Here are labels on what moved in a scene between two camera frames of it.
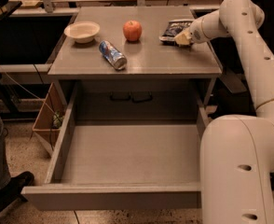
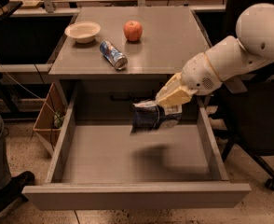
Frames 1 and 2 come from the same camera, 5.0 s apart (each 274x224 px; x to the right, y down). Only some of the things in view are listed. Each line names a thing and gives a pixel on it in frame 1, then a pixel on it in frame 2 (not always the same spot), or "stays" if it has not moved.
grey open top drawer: x=101 y=164 stays
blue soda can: x=115 y=57 stays
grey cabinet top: x=123 y=64 stays
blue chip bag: x=172 y=28 -> x=150 y=116
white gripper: x=195 y=32 -> x=199 y=73
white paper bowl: x=83 y=32 stays
